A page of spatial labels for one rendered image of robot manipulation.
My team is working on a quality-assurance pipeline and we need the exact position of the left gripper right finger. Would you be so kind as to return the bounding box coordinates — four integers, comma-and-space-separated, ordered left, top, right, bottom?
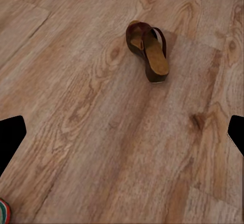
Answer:
228, 115, 244, 156

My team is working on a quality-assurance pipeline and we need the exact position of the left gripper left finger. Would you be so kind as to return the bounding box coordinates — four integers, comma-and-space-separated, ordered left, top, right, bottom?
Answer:
0, 115, 26, 176

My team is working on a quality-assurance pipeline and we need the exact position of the sandal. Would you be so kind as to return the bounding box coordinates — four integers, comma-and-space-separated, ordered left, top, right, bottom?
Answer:
126, 20, 169, 83

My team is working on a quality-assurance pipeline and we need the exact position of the gym shoe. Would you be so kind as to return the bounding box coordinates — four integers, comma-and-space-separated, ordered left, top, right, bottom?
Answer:
0, 198, 11, 224

